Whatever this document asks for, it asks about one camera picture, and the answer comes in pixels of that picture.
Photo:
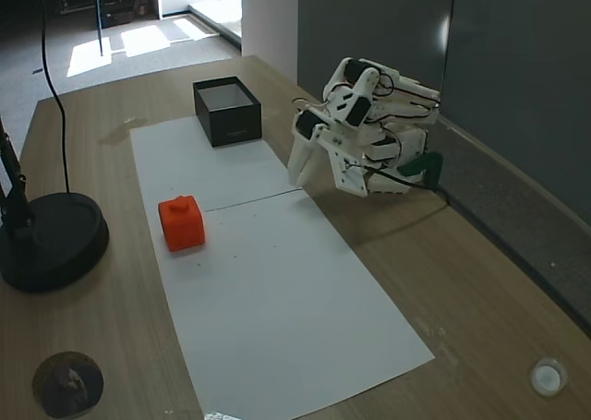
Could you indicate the large white paper sheet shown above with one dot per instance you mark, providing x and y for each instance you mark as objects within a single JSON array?
[{"x": 286, "y": 309}]

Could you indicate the dark open box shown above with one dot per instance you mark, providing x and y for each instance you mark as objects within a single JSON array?
[{"x": 231, "y": 124}]

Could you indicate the white round cap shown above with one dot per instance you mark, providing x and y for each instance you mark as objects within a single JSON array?
[{"x": 548, "y": 376}]

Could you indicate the thin metal pole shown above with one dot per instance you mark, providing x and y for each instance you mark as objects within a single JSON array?
[{"x": 99, "y": 18}]

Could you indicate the dark grey partition panel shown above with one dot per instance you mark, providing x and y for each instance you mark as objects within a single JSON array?
[{"x": 531, "y": 92}]

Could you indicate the orange cube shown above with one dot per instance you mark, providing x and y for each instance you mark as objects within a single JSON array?
[{"x": 182, "y": 226}]

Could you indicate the small white paper sheet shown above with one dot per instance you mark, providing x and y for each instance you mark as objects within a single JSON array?
[{"x": 175, "y": 161}]

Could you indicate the black round lamp base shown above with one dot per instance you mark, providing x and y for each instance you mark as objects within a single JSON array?
[{"x": 55, "y": 244}]

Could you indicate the green table clamp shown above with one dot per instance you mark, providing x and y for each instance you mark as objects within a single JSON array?
[{"x": 422, "y": 164}]

